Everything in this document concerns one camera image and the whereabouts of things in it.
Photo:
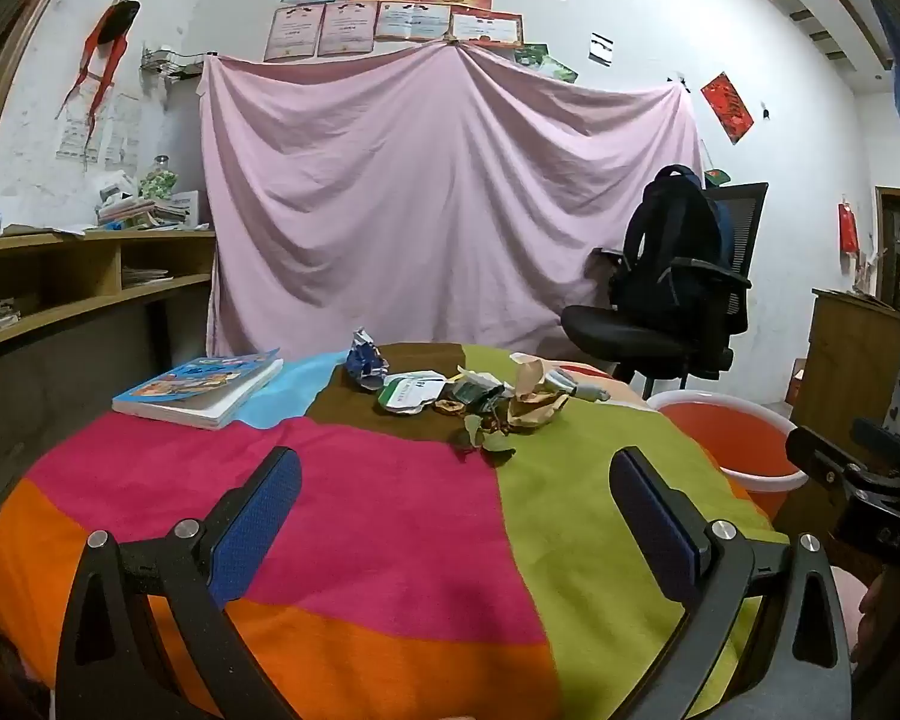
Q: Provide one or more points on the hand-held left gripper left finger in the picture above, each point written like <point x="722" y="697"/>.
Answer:
<point x="259" y="521"/>

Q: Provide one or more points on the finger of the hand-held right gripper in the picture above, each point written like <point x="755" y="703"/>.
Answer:
<point x="821" y="461"/>
<point x="889" y="446"/>

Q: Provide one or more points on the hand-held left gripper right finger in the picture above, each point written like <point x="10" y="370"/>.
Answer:
<point x="649" y="521"/>

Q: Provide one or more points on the red basin with white rim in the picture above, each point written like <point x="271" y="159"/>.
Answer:
<point x="727" y="439"/>

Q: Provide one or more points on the printed paper bag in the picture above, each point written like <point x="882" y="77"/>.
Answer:
<point x="532" y="405"/>

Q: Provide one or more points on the green leafy twig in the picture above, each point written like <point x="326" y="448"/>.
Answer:
<point x="491" y="441"/>

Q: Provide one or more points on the blue and white snack wrapper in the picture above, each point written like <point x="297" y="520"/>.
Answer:
<point x="366" y="361"/>

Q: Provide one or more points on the white and green paper packet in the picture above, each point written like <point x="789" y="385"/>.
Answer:
<point x="409" y="394"/>

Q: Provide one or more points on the dark green wrapper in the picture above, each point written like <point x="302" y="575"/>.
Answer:
<point x="476" y="394"/>

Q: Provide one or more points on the shrivelled orange fruit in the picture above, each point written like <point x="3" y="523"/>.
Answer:
<point x="448" y="407"/>

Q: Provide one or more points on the person's right hand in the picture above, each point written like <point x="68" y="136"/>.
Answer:
<point x="866" y="607"/>

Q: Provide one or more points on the wooden cabinet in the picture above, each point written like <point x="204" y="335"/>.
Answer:
<point x="847" y="360"/>

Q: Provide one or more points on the multicoloured patchwork blanket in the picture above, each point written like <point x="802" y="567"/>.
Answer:
<point x="390" y="540"/>

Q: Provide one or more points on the blue illustrated book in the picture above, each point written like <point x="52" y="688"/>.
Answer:
<point x="195" y="386"/>

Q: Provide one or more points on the black office chair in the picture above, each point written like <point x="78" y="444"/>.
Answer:
<point x="630" y="334"/>

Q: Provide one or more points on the red hanging charm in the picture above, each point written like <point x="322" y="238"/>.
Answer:
<point x="848" y="229"/>

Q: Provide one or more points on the wooden shelf desk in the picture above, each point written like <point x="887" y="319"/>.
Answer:
<point x="60" y="375"/>

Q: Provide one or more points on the dark blue backpack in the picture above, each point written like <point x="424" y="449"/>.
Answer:
<point x="671" y="240"/>

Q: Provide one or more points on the small pile of papers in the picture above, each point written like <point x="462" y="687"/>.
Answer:
<point x="146" y="276"/>

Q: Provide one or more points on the stack of books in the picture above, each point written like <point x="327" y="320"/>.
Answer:
<point x="142" y="211"/>

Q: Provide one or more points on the glass jar with sweets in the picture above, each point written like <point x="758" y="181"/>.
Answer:
<point x="157" y="181"/>

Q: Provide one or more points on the pink hanging sheet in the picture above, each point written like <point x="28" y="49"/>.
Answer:
<point x="420" y="202"/>

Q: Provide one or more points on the wooden door frame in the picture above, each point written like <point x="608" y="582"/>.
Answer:
<point x="881" y="240"/>

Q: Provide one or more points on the red paper wall decoration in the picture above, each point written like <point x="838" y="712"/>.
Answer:
<point x="727" y="106"/>

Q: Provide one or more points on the white wall calendar sheets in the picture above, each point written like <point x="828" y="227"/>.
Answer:
<point x="116" y="131"/>

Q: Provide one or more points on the green wall photo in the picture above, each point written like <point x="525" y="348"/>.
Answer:
<point x="561" y="70"/>
<point x="529" y="56"/>

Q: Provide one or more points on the black and white wall sticker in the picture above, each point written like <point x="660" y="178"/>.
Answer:
<point x="601" y="49"/>

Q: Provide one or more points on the red tassel wall ornament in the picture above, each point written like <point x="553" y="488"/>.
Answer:
<point x="97" y="52"/>

